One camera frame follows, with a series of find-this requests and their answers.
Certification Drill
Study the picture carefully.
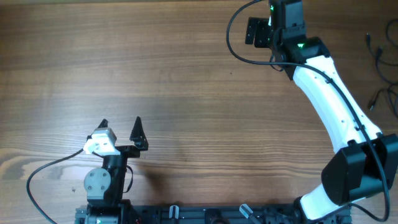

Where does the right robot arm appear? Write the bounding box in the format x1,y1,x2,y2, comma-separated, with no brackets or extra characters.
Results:
246,1,397,223

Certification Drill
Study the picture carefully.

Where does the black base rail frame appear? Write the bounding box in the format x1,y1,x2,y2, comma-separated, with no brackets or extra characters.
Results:
74,203,352,224

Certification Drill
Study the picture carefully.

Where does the right camera black cable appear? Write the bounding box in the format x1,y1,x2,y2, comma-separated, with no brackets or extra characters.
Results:
225,0,391,223

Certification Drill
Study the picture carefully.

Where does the camera black cable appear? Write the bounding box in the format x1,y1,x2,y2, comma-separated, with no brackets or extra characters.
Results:
225,0,391,223
25,148,85,224

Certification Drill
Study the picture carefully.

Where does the left camera black cable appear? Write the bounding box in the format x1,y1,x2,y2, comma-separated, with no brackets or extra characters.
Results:
25,148,85,224

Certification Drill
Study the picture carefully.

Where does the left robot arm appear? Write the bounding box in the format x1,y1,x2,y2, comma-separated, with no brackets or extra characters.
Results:
75,117,149,224

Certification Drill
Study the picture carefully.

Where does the black USB cable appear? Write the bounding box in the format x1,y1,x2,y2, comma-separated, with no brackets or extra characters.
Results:
367,85,398,120
364,18,398,86

